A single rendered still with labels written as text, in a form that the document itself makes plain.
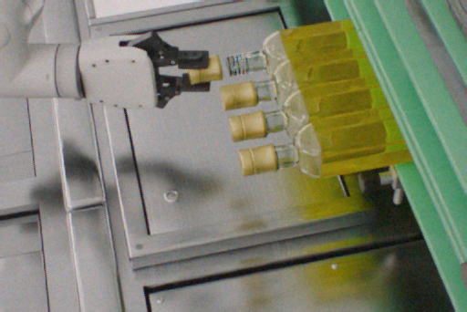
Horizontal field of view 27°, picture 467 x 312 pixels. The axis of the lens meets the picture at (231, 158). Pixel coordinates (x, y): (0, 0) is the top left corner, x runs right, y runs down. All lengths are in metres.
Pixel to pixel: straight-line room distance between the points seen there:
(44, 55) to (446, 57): 0.53
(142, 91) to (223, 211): 0.20
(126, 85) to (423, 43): 0.40
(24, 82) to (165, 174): 0.23
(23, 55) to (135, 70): 0.15
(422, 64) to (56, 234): 0.55
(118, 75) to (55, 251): 0.25
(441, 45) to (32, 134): 0.64
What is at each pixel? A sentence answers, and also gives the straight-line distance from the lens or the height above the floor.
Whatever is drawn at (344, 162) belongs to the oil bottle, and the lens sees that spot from 1.23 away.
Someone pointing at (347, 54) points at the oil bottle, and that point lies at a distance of 1.32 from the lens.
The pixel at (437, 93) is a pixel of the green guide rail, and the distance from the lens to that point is 1.12.
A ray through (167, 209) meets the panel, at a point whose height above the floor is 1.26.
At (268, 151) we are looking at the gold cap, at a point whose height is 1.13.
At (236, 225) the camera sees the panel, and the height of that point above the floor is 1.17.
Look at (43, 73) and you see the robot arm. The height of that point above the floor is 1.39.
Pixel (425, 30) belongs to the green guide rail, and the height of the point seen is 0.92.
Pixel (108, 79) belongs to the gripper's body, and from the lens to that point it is 1.33.
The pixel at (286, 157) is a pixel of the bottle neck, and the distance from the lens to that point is 1.22.
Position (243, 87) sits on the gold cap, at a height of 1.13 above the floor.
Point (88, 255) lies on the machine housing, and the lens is 1.32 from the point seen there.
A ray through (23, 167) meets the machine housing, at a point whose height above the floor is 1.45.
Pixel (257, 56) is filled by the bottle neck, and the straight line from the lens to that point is 1.33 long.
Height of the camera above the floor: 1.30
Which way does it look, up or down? 6 degrees down
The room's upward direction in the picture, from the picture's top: 100 degrees counter-clockwise
